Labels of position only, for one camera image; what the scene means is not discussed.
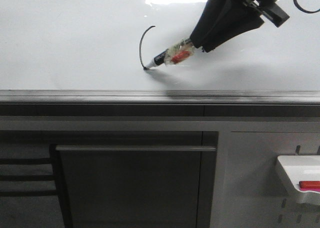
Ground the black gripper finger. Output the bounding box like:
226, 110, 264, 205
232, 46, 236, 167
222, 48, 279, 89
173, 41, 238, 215
189, 0, 229, 48
202, 0, 264, 53

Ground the white plastic tray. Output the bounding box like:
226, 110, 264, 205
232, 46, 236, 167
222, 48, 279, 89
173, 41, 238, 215
275, 155, 320, 206

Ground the red eraser block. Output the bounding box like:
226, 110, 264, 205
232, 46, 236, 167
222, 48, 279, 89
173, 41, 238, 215
299, 180, 320, 190

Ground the dark slatted rack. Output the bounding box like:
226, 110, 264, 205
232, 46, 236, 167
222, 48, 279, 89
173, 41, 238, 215
0, 144, 58, 198

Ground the white whiteboard with aluminium frame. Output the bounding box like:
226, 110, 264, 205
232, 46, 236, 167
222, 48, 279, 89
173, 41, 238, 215
0, 0, 320, 105

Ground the dark cabinet door with handle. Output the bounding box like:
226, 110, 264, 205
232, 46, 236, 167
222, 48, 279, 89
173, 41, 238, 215
49, 131, 219, 228

